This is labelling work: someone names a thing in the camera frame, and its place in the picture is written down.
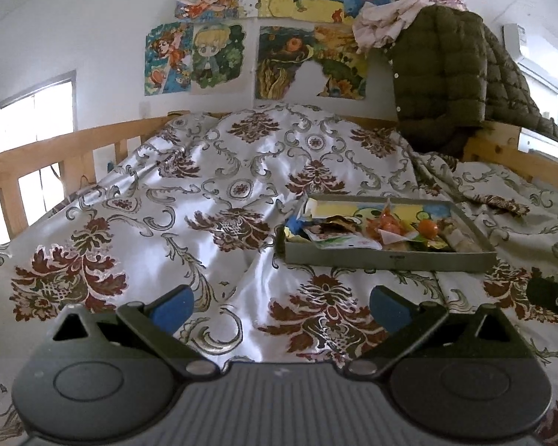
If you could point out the white cabinet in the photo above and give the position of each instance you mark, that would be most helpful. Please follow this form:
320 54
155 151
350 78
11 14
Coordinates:
531 141

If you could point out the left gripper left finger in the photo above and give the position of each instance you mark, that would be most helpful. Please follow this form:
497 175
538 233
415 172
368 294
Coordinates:
154 325

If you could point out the window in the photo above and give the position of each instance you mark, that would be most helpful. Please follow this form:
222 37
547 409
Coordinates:
37 115

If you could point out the small orange tangerine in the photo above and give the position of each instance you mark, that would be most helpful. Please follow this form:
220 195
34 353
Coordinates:
427 228

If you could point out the white air conditioner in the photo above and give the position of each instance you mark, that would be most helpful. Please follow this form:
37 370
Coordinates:
532 51

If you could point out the gold foil snack packet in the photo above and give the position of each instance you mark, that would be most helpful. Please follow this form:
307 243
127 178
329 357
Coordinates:
437 245

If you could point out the olive quilted jacket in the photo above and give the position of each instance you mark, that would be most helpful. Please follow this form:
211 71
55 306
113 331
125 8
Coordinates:
451 75

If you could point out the orange snack bag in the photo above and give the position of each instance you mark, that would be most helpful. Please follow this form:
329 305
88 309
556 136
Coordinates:
386 228

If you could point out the blue white snack packet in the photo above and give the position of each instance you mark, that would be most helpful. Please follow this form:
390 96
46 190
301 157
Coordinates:
295 227

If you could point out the clear mixed nut snack bag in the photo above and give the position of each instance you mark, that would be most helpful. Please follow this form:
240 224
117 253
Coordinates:
458 240

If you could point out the pickled vegetable snack pouch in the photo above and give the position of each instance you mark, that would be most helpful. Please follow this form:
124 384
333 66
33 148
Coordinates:
329 237

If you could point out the anime girl boy poster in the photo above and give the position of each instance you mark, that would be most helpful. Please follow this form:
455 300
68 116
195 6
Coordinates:
196 59

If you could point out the orange green torn painting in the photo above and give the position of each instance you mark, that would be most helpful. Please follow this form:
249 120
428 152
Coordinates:
285 53

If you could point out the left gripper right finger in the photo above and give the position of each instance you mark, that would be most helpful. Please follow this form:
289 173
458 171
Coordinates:
408 326

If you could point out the grey tray with painted lining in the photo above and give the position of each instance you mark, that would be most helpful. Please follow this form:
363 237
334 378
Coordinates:
352 213

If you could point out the anime girl top poster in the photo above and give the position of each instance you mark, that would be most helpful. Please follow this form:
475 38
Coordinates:
199 11

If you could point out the pink floral cloth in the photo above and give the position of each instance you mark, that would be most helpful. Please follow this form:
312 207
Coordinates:
377 26

